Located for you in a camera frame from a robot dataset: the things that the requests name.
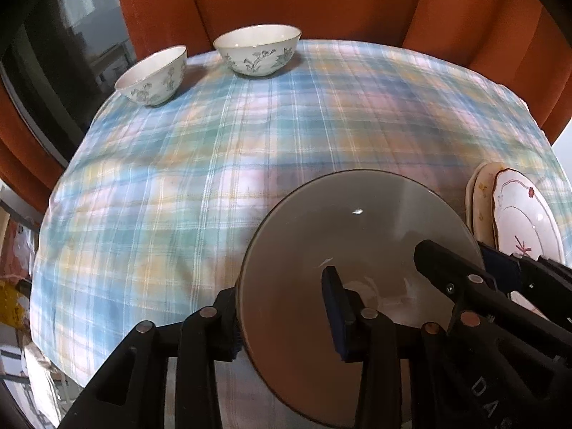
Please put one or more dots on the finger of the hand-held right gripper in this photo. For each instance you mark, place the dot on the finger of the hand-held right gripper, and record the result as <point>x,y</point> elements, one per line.
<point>502,266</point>
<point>447,268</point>

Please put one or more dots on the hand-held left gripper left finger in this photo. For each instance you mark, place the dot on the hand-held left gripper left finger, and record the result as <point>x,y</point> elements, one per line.
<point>196,348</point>

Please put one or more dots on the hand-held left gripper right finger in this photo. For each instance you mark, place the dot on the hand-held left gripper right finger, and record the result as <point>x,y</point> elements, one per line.
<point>339,321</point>

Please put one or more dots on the white plate red flower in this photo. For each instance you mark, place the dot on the white plate red flower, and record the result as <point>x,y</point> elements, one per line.
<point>523,214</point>

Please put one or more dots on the scalloped yellow floral plate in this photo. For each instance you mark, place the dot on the scalloped yellow floral plate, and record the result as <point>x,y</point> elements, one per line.
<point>483,205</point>

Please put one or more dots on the round yellow floral plate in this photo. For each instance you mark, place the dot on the round yellow floral plate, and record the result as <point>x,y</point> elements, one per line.
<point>469,201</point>

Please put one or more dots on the large grey bowl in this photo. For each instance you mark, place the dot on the large grey bowl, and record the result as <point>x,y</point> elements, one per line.
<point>357,223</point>

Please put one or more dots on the white plastic bag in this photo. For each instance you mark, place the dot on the white plastic bag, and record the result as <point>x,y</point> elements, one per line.
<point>42,371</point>

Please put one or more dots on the plaid tablecloth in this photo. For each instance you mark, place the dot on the plaid tablecloth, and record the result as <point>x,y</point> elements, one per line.
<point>178,165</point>

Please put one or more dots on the orange curtain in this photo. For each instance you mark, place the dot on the orange curtain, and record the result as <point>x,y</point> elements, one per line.
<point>22,143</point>
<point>357,0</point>

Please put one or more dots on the white bowl blue floral print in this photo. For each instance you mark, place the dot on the white bowl blue floral print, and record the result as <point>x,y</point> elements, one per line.
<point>149,71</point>
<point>257,42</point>

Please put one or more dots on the dark glass window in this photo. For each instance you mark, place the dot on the dark glass window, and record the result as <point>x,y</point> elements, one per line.
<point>53,53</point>

